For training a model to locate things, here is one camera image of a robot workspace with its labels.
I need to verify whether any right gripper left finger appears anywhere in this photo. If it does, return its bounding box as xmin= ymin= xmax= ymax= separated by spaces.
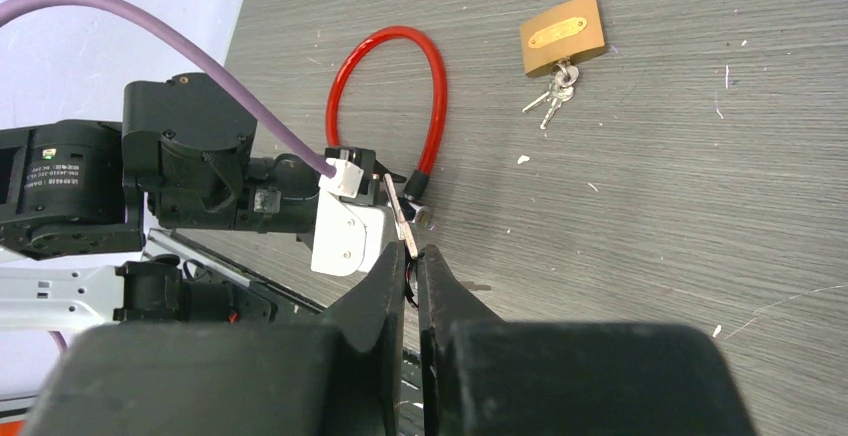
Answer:
xmin=23 ymin=243 xmax=406 ymax=435

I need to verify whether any brass padlock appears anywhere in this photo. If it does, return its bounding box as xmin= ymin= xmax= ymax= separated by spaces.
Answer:
xmin=519 ymin=0 xmax=608 ymax=77

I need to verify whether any red rubber ring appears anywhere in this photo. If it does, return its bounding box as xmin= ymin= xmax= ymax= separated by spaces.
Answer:
xmin=324 ymin=26 xmax=449 ymax=228

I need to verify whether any silver cable lock key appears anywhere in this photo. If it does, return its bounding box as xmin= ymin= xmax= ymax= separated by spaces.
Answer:
xmin=383 ymin=172 xmax=419 ymax=260

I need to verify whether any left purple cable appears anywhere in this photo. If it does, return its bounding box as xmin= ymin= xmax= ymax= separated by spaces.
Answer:
xmin=0 ymin=0 xmax=339 ymax=179

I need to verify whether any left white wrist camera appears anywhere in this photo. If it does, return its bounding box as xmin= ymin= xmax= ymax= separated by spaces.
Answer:
xmin=310 ymin=146 xmax=398 ymax=277

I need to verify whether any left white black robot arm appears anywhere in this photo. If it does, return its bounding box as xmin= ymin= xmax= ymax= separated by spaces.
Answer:
xmin=1 ymin=73 xmax=319 ymax=332

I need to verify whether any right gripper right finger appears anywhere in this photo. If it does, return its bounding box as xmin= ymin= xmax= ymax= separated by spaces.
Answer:
xmin=417 ymin=246 xmax=755 ymax=435

